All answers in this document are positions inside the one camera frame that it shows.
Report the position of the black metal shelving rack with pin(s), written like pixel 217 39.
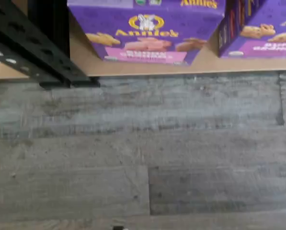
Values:
pixel 49 48
pixel 13 62

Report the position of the wooden shelf board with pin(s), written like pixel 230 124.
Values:
pixel 205 68
pixel 3 72

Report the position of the purple box lilac patch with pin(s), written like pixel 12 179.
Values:
pixel 265 36

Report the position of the purple box pink patch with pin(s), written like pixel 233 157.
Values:
pixel 145 36

